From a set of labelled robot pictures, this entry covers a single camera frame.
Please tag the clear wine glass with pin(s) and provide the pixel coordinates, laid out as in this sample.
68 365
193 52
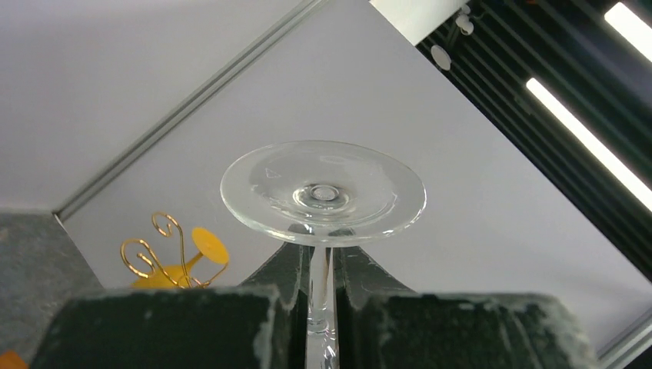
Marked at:
324 195

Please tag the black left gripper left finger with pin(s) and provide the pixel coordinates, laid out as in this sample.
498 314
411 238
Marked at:
260 323

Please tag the yellow wine glass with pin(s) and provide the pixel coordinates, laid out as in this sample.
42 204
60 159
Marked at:
160 276

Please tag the wooden rack base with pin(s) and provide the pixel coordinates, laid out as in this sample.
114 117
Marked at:
11 360

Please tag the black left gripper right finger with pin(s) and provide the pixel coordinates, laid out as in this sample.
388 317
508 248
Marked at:
382 323

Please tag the gold wire glass rack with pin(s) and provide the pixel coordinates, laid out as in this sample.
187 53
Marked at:
175 245

